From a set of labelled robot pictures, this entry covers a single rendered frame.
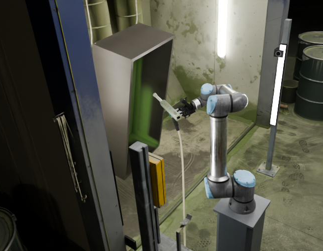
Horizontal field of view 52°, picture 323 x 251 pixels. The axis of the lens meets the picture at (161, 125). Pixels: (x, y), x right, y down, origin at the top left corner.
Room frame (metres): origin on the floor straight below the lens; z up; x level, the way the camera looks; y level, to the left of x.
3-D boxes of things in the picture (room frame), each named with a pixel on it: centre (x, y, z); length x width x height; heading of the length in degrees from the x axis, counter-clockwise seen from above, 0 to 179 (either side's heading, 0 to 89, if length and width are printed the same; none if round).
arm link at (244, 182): (1.74, -0.53, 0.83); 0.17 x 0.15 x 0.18; 89
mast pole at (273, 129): (2.87, -1.15, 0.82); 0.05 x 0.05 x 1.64; 50
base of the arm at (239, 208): (1.74, -0.54, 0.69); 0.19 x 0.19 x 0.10
